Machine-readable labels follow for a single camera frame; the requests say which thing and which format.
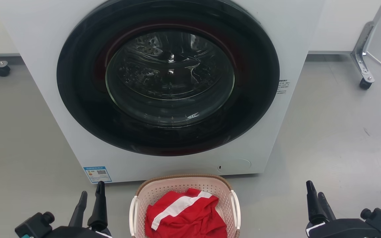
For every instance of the beige perforated laundry basket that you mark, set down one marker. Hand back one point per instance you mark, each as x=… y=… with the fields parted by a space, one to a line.
x=184 y=184

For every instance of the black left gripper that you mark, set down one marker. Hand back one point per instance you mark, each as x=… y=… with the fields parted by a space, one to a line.
x=38 y=226

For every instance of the red and white garment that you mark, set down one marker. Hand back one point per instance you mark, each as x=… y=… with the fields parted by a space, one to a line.
x=185 y=215

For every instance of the white front-load washing machine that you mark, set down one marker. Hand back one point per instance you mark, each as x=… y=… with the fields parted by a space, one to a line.
x=45 y=82

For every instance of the white text sticker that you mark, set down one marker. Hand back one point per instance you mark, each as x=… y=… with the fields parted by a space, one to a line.
x=283 y=86

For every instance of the blue energy label sticker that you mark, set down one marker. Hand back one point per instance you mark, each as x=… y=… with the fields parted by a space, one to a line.
x=98 y=174

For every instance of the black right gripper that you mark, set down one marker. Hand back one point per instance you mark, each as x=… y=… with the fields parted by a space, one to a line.
x=365 y=226

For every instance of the black round washer door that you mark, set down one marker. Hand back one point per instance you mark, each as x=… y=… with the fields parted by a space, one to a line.
x=169 y=79

